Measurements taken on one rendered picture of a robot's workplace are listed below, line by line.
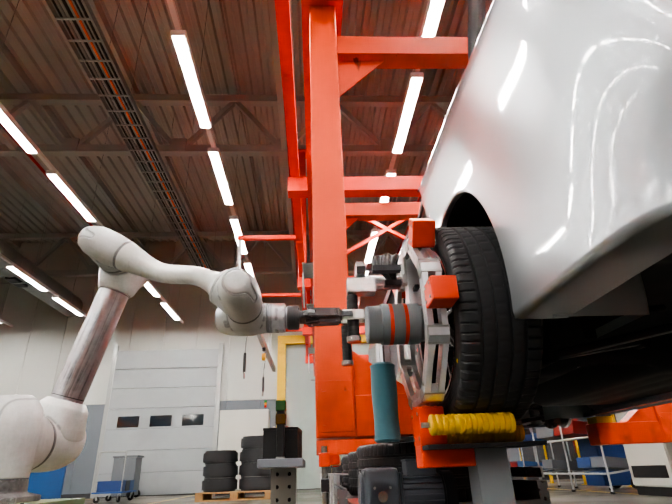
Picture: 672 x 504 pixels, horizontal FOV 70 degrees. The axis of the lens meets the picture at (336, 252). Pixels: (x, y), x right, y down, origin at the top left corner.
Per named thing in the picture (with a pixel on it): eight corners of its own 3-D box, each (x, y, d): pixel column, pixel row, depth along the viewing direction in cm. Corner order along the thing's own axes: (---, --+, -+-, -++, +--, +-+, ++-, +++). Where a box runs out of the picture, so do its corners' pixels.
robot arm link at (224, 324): (268, 341, 147) (264, 323, 136) (217, 342, 146) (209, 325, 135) (269, 309, 153) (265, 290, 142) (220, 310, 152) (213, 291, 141)
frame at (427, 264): (459, 392, 128) (434, 215, 151) (435, 393, 128) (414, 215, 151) (419, 415, 178) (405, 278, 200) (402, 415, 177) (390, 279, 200)
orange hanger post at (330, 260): (356, 436, 187) (335, 4, 290) (307, 438, 186) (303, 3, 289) (353, 439, 204) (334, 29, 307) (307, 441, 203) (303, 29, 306)
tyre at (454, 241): (556, 250, 126) (473, 213, 190) (468, 251, 125) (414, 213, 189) (534, 468, 141) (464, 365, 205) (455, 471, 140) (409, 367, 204)
